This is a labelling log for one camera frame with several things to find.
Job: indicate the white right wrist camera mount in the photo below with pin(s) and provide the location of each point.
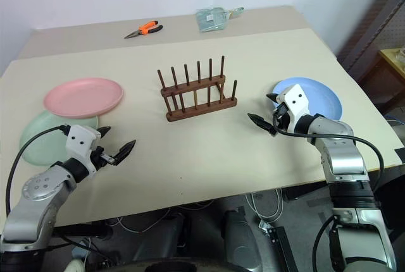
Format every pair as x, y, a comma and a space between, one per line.
295, 101

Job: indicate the yellow wooden side table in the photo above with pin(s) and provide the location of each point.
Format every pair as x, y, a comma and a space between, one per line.
392, 69

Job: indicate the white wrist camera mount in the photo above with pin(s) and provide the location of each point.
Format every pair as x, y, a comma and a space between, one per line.
295, 101
80, 140

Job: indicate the pink plate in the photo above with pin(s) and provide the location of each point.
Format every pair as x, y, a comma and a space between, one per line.
83, 97

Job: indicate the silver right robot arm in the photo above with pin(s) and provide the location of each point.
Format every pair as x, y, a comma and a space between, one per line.
345, 158

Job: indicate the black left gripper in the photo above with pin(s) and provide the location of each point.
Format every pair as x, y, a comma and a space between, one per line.
101, 155

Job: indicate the blue plate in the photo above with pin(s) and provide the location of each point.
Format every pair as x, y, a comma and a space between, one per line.
322, 98

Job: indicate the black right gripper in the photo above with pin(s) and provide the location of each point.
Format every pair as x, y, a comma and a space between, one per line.
281, 117

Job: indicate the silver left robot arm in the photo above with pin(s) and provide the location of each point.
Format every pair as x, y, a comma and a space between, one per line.
36, 202

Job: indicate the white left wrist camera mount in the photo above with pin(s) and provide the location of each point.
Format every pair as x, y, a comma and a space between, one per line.
80, 140

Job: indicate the green plate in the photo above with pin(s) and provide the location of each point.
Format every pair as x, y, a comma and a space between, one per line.
41, 139

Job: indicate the brown pegboard panel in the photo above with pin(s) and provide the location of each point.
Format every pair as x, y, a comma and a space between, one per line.
376, 31

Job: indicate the pale green packaged dustpan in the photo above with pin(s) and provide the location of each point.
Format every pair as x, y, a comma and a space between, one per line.
213, 18

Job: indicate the wooden dish rack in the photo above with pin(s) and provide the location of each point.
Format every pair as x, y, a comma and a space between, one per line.
197, 95

